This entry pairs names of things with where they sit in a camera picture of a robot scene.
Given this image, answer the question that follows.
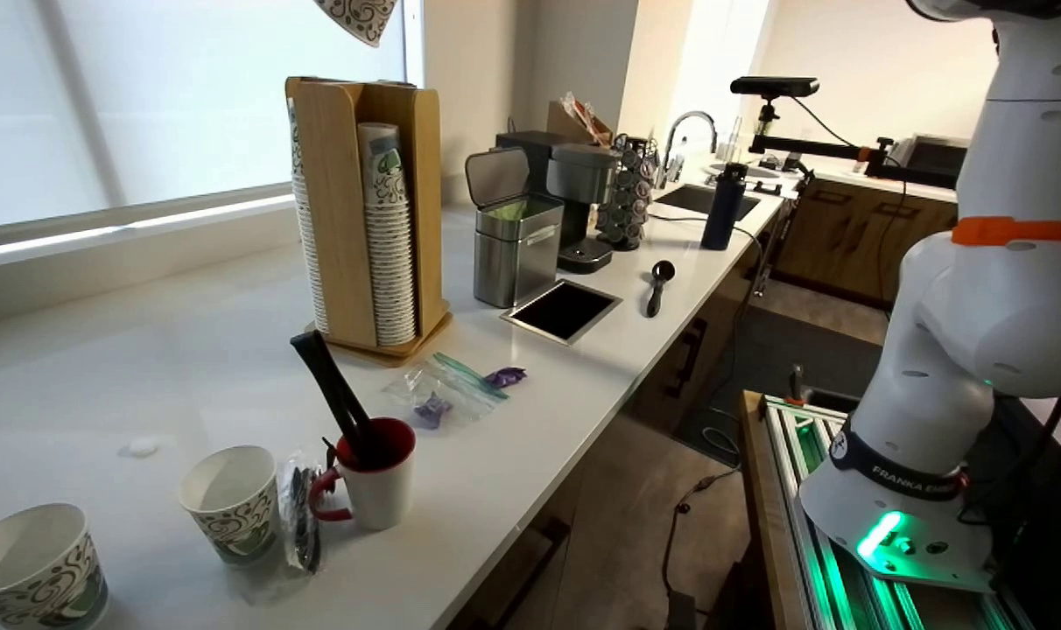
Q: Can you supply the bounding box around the tall stack of paper cups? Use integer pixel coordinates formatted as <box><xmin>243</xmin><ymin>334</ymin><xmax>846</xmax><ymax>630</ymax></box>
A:
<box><xmin>359</xmin><ymin>117</ymin><xmax>421</xmax><ymax>350</ymax></box>

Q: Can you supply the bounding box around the grey coffee machine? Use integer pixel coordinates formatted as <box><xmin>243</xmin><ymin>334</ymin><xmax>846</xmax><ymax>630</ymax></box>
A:
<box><xmin>494</xmin><ymin>129</ymin><xmax>620</xmax><ymax>275</ymax></box>

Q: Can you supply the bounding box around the wooden box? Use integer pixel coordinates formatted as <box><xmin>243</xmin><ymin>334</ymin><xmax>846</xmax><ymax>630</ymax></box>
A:
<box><xmin>542</xmin><ymin>92</ymin><xmax>618</xmax><ymax>149</ymax></box>

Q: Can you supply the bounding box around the purple plastic piece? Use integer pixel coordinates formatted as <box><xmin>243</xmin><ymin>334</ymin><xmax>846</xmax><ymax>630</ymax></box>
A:
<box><xmin>480</xmin><ymin>362</ymin><xmax>530</xmax><ymax>390</ymax></box>
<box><xmin>415</xmin><ymin>390</ymin><xmax>455</xmax><ymax>425</ymax></box>

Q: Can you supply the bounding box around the black floor cable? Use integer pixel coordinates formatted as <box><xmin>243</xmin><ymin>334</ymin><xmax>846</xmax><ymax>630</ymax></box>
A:
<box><xmin>659</xmin><ymin>464</ymin><xmax>743</xmax><ymax>630</ymax></box>

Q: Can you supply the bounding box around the clear plastic bag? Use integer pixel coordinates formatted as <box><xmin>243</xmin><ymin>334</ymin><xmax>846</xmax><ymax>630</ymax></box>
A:
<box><xmin>382</xmin><ymin>354</ymin><xmax>516</xmax><ymax>435</ymax></box>

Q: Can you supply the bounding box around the wooden cup dispenser stand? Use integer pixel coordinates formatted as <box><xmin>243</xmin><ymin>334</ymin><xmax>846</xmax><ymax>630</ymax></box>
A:
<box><xmin>283</xmin><ymin>74</ymin><xmax>455</xmax><ymax>362</ymax></box>

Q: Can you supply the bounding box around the black counter sink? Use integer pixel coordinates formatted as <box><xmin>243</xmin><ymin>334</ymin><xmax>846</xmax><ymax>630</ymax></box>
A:
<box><xmin>655</xmin><ymin>182</ymin><xmax>766</xmax><ymax>222</ymax></box>

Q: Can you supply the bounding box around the black coffee scoop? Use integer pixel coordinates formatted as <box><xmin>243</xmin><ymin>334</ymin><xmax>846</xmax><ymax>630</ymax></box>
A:
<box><xmin>641</xmin><ymin>256</ymin><xmax>681</xmax><ymax>323</ymax></box>

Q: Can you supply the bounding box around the white mug red inside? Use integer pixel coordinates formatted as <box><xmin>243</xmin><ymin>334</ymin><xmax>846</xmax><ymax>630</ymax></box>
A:
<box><xmin>330</xmin><ymin>415</ymin><xmax>421</xmax><ymax>534</ymax></box>

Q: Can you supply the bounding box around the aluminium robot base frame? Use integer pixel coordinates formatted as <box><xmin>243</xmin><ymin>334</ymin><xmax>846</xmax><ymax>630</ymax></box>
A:
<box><xmin>737</xmin><ymin>389</ymin><xmax>1030</xmax><ymax>630</ymax></box>

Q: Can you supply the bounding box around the wooden cabinet under sink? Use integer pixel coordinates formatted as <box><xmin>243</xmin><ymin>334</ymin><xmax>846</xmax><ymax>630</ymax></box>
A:
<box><xmin>770</xmin><ymin>179</ymin><xmax>962</xmax><ymax>311</ymax></box>

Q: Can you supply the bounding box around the teal plastic stick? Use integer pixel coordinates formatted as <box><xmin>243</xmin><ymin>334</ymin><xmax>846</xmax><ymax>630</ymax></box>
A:
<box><xmin>429</xmin><ymin>350</ymin><xmax>497</xmax><ymax>396</ymax></box>

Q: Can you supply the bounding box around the black bottle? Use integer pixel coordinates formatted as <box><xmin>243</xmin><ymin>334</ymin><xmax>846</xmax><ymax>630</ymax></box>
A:
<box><xmin>702</xmin><ymin>159</ymin><xmax>750</xmax><ymax>253</ymax></box>

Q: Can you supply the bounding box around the chrome faucet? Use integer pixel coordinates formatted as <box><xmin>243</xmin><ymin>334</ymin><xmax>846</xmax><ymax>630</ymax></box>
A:
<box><xmin>663</xmin><ymin>109</ymin><xmax>723</xmax><ymax>179</ymax></box>

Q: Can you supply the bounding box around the black inset counter tray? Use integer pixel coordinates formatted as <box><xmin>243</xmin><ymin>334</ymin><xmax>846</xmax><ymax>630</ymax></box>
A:
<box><xmin>505</xmin><ymin>280</ymin><xmax>625</xmax><ymax>346</ymax></box>

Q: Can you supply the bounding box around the large printed paper cup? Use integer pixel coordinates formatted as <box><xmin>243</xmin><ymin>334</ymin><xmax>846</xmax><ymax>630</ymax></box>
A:
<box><xmin>0</xmin><ymin>499</ymin><xmax>114</xmax><ymax>630</ymax></box>

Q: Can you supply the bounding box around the white window roller blind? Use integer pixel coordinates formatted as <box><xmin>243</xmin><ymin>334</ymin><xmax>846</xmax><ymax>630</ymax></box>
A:
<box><xmin>0</xmin><ymin>0</ymin><xmax>411</xmax><ymax>235</ymax></box>

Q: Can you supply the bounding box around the dark coffee pod carousel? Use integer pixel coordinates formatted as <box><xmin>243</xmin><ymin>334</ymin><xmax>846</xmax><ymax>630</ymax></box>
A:
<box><xmin>595</xmin><ymin>131</ymin><xmax>663</xmax><ymax>256</ymax></box>

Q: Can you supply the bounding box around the steel bin green liner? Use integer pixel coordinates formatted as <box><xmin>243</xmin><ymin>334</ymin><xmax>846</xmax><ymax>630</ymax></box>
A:
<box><xmin>464</xmin><ymin>143</ymin><xmax>569</xmax><ymax>311</ymax></box>

